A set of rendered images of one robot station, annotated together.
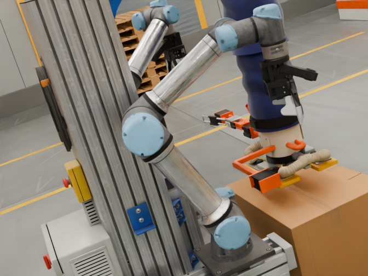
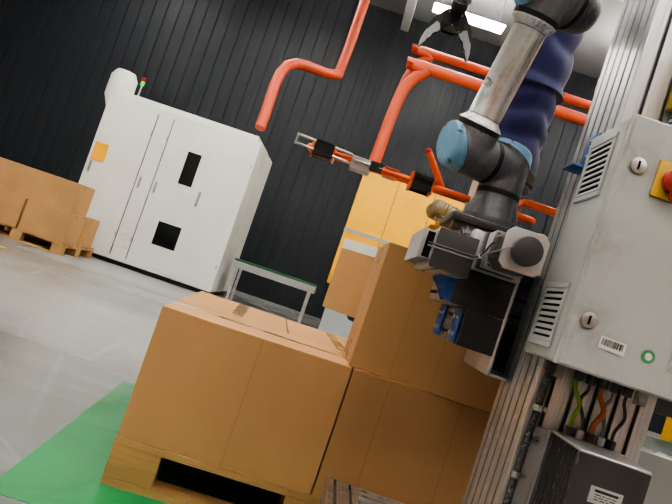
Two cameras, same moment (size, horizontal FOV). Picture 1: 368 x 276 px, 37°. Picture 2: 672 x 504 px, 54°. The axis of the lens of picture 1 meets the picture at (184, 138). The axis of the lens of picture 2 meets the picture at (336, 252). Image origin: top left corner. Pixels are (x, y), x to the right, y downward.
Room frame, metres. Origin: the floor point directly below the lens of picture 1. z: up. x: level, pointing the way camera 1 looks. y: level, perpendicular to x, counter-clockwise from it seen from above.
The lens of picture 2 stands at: (2.05, 1.85, 0.77)
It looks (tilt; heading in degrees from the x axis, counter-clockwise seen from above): 2 degrees up; 287
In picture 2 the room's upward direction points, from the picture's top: 19 degrees clockwise
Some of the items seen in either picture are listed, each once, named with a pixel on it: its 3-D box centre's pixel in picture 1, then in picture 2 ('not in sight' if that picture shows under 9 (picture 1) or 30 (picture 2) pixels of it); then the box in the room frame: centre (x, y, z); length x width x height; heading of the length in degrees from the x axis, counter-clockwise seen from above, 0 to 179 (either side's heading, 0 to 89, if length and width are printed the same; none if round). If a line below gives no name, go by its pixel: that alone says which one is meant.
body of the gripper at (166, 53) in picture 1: (172, 46); (455, 14); (2.50, -0.07, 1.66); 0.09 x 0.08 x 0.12; 105
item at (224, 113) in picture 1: (224, 116); (323, 151); (2.83, -0.24, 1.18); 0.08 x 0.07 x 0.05; 17
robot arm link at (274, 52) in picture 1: (275, 51); not in sight; (1.60, -0.33, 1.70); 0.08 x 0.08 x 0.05
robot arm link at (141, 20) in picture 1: (147, 18); not in sight; (2.42, 0.01, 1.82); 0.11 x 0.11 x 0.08; 42
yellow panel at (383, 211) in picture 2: not in sight; (406, 273); (3.82, -7.99, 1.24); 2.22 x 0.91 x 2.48; 16
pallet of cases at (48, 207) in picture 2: not in sight; (44, 209); (8.09, -5.24, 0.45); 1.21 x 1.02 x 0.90; 16
